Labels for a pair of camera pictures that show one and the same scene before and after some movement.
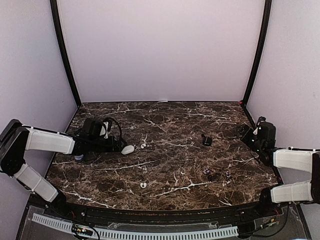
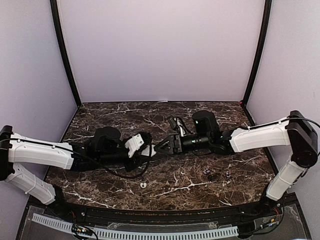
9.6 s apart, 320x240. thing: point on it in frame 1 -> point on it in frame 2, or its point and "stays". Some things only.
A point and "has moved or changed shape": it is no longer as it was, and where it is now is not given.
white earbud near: (143, 185) stays
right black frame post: (266, 27) stays
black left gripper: (111, 148) -> (130, 166)
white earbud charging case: (127, 149) has moved or changed shape
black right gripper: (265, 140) -> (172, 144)
